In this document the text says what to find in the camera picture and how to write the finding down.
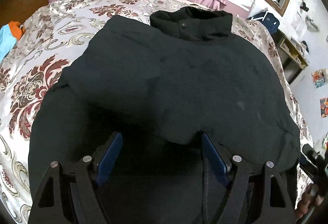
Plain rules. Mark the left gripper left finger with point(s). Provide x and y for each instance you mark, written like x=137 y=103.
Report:
x=70 y=193

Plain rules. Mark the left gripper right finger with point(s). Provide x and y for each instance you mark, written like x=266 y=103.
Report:
x=253 y=193

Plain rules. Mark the black padded jacket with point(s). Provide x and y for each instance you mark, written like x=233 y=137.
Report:
x=161 y=86

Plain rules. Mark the person right hand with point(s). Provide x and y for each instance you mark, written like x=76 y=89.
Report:
x=306 y=200

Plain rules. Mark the wooden shelf desk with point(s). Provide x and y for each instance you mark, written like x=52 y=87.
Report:
x=292 y=55

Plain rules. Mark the floral satin bedspread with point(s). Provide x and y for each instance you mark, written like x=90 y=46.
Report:
x=56 y=36

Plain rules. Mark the orange blue brown pillow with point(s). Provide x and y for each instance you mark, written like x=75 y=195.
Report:
x=10 y=34

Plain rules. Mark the cartoon wall sticker lower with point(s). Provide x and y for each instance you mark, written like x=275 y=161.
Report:
x=324 y=107

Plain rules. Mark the cartoon wall sticker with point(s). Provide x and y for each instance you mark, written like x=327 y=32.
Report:
x=319 y=78
x=324 y=107

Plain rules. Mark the cartoon wall sticker upper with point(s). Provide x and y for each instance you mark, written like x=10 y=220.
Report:
x=319 y=78

